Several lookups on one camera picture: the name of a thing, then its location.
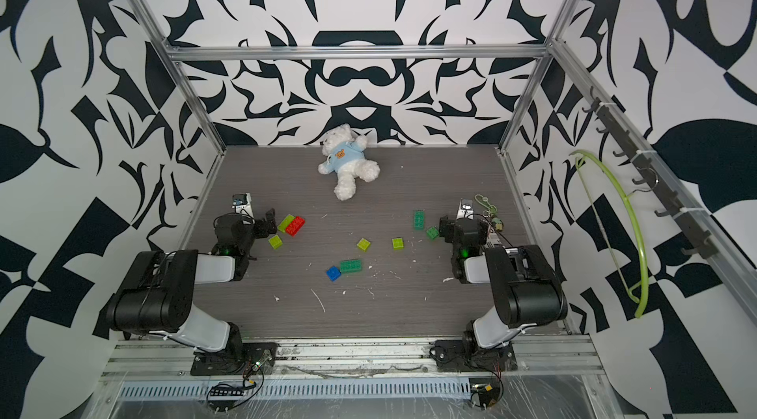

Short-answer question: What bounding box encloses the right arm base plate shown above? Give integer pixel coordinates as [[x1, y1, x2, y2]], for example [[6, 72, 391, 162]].
[[430, 339, 518, 374]]

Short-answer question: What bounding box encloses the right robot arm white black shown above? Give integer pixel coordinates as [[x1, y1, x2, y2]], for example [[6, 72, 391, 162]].
[[438, 214, 568, 356]]

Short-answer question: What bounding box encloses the white vented cable duct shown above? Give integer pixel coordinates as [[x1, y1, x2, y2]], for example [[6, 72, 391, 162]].
[[119, 378, 472, 401]]

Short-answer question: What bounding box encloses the aluminium frame crossbar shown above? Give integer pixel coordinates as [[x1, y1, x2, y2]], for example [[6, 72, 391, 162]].
[[166, 44, 546, 62]]

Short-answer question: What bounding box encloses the red lego brick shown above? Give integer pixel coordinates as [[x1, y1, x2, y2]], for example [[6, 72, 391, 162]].
[[285, 216, 306, 237]]

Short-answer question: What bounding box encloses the blue lego brick small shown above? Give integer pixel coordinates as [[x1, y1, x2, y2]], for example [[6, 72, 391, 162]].
[[326, 266, 341, 282]]

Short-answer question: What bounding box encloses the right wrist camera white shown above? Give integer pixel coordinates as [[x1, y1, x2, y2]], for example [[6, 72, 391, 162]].
[[457, 199, 474, 219]]

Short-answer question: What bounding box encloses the black connector box right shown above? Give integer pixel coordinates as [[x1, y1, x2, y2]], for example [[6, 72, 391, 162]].
[[469, 385, 501, 410]]

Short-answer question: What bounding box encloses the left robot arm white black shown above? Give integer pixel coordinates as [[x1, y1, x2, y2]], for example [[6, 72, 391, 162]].
[[106, 209, 278, 361]]

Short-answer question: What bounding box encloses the lime lego brick long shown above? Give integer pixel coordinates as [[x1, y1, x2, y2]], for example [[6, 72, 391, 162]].
[[278, 214, 295, 232]]

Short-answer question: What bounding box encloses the white teddy bear blue shirt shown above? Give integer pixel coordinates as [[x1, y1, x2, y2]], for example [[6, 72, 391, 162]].
[[317, 123, 380, 201]]

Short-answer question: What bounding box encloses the green lego brick small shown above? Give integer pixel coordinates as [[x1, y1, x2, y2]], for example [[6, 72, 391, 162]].
[[426, 227, 440, 240]]

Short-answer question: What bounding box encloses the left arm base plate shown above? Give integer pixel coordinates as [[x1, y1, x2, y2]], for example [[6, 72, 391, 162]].
[[190, 342, 279, 378]]

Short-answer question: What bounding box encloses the black usb hub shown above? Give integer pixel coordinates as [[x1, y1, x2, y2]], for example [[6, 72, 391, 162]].
[[205, 384, 248, 407]]

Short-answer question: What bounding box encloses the black wall hook rack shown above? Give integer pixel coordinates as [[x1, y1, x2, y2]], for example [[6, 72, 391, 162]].
[[584, 88, 720, 259]]

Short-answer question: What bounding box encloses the flag pattern keychain pouch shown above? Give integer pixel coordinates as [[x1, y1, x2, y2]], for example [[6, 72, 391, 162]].
[[485, 219, 509, 248]]

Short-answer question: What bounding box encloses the green plastic hanger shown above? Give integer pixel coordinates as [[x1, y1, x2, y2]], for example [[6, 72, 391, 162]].
[[570, 149, 650, 318]]

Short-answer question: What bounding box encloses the green lego brick long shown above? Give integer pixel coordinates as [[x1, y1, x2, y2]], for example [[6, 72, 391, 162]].
[[413, 209, 426, 230], [338, 259, 363, 274]]

